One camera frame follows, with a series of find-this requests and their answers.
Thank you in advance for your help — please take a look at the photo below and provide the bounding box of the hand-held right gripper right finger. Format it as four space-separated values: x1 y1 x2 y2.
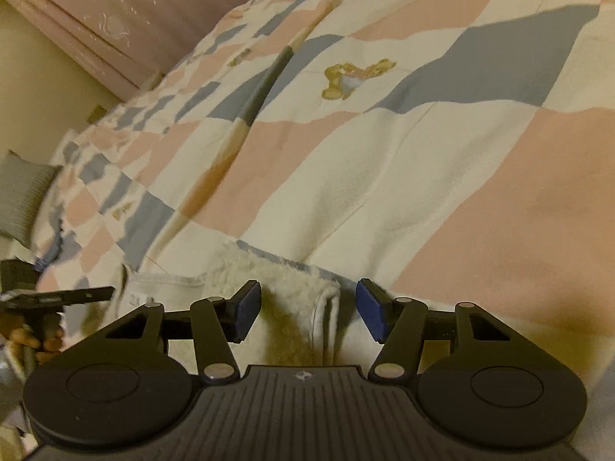
356 279 516 386

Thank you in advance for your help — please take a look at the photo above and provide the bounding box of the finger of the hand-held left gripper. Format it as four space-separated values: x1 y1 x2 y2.
35 286 116 306

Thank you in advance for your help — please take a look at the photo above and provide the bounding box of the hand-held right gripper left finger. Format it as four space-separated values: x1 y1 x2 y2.
103 280 263 386

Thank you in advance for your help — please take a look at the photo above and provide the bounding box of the white fleece jacket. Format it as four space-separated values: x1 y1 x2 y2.
113 239 381 368

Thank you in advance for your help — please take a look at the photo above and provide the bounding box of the person's left hand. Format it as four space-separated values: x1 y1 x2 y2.
0 318 64 366

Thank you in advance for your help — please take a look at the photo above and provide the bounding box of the grey pillow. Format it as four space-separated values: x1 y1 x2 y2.
0 150 64 251

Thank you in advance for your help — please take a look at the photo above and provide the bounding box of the checkered bear print blanket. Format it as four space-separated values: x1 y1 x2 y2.
29 0 615 397

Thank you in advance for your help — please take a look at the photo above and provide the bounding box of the pink headboard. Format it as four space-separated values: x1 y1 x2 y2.
0 0 299 103

